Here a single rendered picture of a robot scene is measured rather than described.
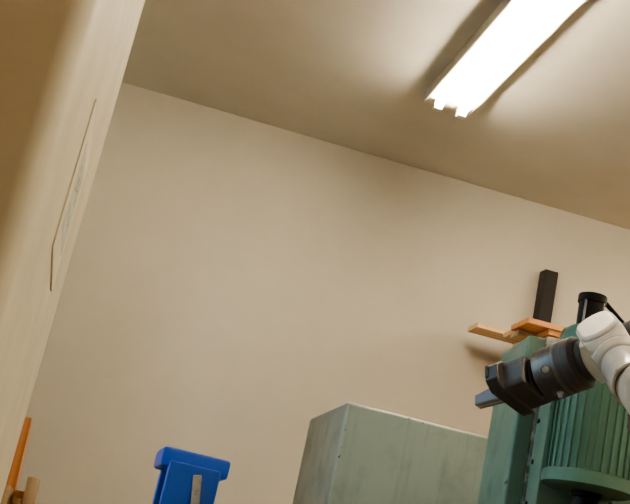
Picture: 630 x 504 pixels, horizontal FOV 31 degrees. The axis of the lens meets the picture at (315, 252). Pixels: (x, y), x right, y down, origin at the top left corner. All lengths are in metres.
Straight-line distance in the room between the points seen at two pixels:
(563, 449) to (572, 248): 2.87
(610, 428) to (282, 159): 2.76
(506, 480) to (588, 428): 0.28
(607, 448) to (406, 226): 2.70
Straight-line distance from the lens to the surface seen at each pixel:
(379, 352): 4.60
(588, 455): 2.17
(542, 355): 1.87
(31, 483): 2.99
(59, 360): 4.41
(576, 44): 3.71
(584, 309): 2.43
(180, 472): 2.64
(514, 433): 2.41
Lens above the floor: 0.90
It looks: 17 degrees up
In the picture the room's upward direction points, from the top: 13 degrees clockwise
